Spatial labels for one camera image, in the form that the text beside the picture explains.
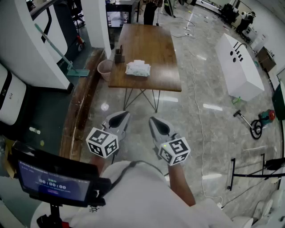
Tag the black metal stand frame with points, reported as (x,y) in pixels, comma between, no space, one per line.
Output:
(232,173)

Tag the long white counter block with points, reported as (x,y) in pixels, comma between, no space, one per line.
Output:
(240,73)

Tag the teal flat mop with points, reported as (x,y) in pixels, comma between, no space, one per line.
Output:
(78,73)

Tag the green red vacuum cleaner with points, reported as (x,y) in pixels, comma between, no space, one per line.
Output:
(267,115)

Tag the person's right forearm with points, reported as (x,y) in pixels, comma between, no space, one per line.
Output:
(180,184)

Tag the white rounded furniture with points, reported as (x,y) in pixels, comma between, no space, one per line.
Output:
(267,207)

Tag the small white bottle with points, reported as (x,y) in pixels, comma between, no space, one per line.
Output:
(35,130)

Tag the person's left forearm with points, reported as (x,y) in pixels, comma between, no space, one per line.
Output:
(98,165)

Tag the brown cardboard box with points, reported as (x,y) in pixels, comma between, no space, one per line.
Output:
(10,160)

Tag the black monitor mount clamp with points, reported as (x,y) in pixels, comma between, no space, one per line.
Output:
(101,189)

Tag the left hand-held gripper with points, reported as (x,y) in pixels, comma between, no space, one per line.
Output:
(102,142)

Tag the black monitor screen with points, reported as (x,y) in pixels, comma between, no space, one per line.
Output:
(53,180)

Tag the pink mesh wastebasket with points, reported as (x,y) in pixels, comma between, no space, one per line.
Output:
(104,69)

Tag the wooden table with metal legs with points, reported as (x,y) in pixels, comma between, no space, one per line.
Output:
(147,44)

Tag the black monitor stand pole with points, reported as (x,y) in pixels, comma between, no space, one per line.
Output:
(53,216)

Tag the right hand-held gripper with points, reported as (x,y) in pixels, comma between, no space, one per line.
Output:
(174,151)

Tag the white appliance with black trim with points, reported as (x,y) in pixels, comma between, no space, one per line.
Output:
(13,98)

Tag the white power strip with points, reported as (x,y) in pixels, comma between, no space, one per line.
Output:
(189,35)
(187,28)

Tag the brown wooden desk holder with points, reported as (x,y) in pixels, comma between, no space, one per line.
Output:
(119,58)

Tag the brown low cabinet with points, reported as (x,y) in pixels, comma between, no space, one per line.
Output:
(266,59)

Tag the large white curved machine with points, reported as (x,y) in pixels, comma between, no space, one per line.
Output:
(24,44)

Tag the person's white shirt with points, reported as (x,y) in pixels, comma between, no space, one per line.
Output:
(138,200)

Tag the white cloth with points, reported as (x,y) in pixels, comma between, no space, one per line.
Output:
(139,61)

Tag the small green floor object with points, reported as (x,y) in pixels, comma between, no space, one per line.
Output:
(236,100)

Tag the white tissue packet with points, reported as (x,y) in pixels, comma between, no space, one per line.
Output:
(138,70)

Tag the dark green board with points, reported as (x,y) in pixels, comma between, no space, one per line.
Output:
(280,102)

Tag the black cabinet with bottles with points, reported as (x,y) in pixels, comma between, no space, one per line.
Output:
(118,13)

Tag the small red black device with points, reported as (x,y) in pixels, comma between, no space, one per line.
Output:
(80,43)

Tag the white and grey machine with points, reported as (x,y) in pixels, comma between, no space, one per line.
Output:
(64,33)

